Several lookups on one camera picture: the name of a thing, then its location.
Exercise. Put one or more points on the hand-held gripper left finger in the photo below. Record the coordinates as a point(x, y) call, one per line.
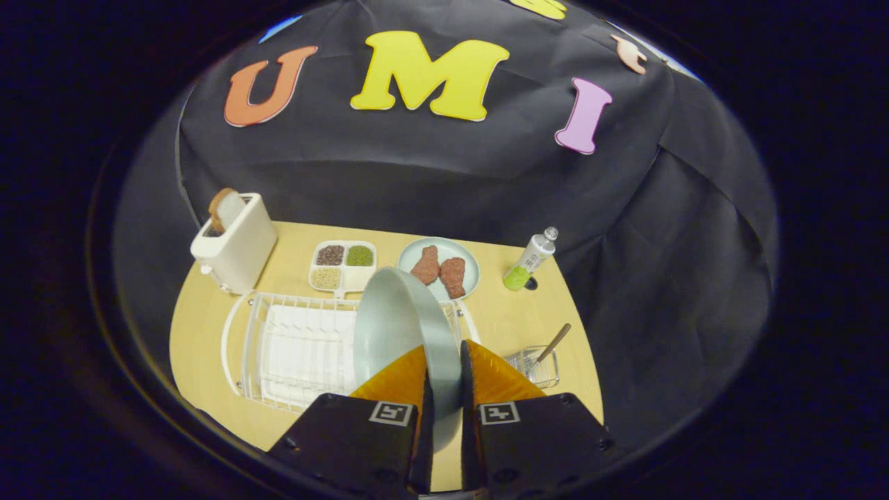
point(424, 451)

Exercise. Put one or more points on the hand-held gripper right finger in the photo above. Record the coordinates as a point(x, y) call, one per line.
point(469, 444)

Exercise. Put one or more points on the clear cutlery basket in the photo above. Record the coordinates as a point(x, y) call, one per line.
point(546, 376)

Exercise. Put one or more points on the large pale green plate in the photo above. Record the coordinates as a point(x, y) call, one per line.
point(396, 326)

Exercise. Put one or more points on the white divided grain dish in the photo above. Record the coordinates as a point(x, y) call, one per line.
point(355, 279)

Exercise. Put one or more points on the small pale green dish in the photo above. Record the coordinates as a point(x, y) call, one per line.
point(460, 250)

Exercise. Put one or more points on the brown meat piece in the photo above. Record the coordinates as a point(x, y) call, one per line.
point(453, 276)
point(426, 266)

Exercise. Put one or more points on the green drink bottle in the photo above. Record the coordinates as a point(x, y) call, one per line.
point(528, 264)

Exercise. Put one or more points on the black backdrop cloth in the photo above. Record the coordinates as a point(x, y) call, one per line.
point(417, 187)

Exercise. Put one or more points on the white toaster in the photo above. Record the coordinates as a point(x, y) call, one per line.
point(243, 250)

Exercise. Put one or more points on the toast bread slice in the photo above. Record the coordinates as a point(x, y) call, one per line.
point(221, 208)

